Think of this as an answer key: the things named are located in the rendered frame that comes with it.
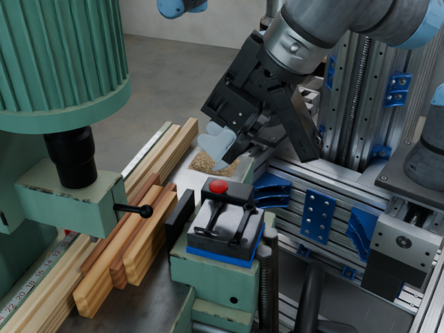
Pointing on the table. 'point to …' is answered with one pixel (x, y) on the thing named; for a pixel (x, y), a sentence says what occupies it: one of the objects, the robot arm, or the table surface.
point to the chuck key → (211, 221)
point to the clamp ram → (179, 218)
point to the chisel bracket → (71, 200)
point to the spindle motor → (61, 64)
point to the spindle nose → (73, 156)
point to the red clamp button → (218, 186)
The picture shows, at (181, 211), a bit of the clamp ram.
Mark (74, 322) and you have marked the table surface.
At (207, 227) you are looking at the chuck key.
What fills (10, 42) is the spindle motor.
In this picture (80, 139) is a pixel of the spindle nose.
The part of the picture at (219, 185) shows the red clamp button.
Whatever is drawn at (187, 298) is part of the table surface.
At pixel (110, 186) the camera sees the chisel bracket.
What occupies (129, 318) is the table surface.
